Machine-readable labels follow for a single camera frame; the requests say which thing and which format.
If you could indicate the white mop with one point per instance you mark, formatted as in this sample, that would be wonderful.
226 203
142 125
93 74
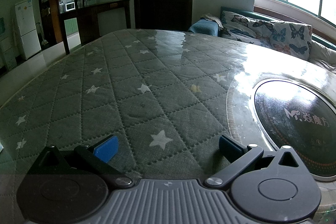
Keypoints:
44 41

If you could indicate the dark wooden console table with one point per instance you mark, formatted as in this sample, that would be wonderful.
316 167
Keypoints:
102 6

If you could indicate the beige towel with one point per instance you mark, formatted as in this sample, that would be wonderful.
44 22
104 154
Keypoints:
212 18

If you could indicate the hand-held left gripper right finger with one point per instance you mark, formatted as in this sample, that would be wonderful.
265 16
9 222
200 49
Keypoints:
229 147

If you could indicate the beige cushion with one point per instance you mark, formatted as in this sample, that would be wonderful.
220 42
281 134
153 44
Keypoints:
325 49
329 64

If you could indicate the teal sofa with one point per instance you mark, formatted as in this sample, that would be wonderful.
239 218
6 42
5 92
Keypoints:
252 14

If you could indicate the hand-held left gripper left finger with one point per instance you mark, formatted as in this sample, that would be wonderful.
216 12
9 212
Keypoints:
106 148

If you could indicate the blue quilted blanket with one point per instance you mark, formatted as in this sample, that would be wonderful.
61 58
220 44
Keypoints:
203 27

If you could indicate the white refrigerator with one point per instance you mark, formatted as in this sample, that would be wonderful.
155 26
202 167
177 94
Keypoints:
26 29

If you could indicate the white microwave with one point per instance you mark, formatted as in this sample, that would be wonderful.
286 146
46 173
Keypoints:
70 6

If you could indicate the butterfly print cushion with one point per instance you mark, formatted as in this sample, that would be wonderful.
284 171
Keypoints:
291 37
244 24

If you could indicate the white drawer unit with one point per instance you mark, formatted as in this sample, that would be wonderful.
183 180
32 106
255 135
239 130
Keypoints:
8 53

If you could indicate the round black cooktop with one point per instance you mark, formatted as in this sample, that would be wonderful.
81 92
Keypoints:
294 134

